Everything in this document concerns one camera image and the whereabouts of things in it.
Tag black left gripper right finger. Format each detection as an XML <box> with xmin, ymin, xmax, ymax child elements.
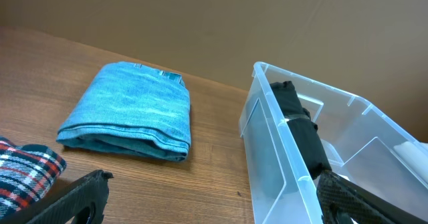
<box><xmin>316</xmin><ymin>171</ymin><xmax>427</xmax><ymax>224</ymax></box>

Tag folded blue denim jeans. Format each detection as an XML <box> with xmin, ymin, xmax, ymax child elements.
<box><xmin>56</xmin><ymin>62</ymin><xmax>191</xmax><ymax>162</ymax></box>

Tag clear plastic storage container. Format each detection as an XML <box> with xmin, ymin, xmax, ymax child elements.
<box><xmin>239</xmin><ymin>62</ymin><xmax>427</xmax><ymax>223</ymax></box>

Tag folded red plaid shirt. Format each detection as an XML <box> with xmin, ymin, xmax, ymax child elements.
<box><xmin>1</xmin><ymin>136</ymin><xmax>67</xmax><ymax>219</ymax></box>

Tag black garment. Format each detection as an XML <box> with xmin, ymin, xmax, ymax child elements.
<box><xmin>270</xmin><ymin>81</ymin><xmax>332</xmax><ymax>180</ymax></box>

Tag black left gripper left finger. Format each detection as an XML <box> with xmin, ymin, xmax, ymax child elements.
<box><xmin>0</xmin><ymin>169</ymin><xmax>114</xmax><ymax>224</ymax></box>

